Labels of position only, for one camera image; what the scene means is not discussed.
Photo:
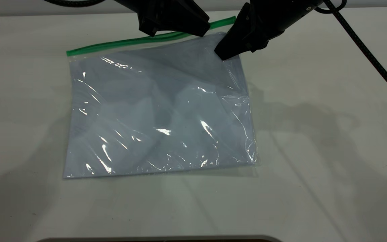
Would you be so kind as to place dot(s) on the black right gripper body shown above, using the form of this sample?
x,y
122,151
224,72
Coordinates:
x,y
274,16

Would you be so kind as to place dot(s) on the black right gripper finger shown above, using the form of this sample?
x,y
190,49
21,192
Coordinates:
x,y
242,22
232,47

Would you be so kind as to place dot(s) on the clear plastic zipper bag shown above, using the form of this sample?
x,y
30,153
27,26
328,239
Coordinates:
x,y
153,117

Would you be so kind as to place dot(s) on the dark rounded base panel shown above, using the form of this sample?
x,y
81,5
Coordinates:
x,y
160,239

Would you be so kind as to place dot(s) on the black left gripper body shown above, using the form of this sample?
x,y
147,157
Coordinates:
x,y
160,6

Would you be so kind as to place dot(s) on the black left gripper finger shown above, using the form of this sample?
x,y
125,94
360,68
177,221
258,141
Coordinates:
x,y
149,25
188,23

